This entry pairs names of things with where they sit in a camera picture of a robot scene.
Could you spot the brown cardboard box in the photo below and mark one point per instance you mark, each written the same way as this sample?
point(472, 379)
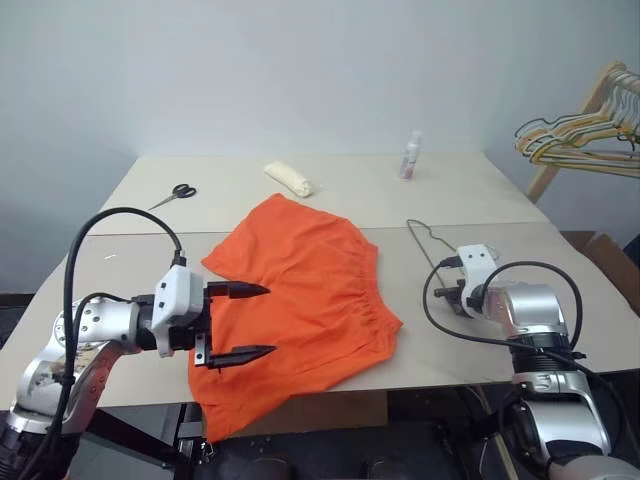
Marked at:
point(600, 250)

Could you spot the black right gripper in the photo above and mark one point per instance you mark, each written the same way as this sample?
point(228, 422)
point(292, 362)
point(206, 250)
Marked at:
point(459, 297)

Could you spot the black table frame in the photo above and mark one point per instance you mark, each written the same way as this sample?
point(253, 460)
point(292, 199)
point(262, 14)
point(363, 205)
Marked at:
point(150, 430)

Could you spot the rolled cream towel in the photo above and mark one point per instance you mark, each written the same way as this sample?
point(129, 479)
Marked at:
point(289, 179)

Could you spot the small clear spray bottle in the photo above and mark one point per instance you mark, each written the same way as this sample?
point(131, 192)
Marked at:
point(410, 157)

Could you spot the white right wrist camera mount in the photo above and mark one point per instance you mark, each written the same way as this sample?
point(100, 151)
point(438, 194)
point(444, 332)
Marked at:
point(477, 260)

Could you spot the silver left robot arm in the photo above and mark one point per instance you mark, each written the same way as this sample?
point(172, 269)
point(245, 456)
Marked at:
point(107, 320)

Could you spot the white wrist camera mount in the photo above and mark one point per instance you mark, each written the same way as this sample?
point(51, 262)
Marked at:
point(175, 295)
point(477, 260)

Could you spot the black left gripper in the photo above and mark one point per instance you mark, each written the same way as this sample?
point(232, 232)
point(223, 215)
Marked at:
point(205, 325)

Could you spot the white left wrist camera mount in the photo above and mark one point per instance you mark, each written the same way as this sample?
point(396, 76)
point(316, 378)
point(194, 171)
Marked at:
point(175, 295)

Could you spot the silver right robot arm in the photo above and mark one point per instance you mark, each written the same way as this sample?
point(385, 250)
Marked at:
point(535, 310)

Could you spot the orange shorts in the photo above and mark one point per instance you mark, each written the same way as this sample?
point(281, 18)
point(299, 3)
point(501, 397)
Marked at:
point(310, 280)

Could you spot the wooden hanger rack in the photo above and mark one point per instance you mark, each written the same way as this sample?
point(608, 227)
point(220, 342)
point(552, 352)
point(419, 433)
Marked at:
point(542, 180)

